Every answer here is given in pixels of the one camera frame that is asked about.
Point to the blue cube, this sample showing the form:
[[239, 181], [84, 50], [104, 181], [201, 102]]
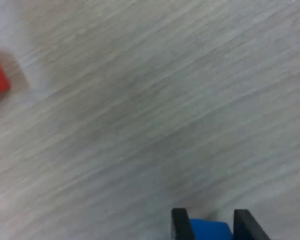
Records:
[[212, 230]]

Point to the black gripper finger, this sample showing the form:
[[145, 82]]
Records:
[[246, 227], [182, 225]]

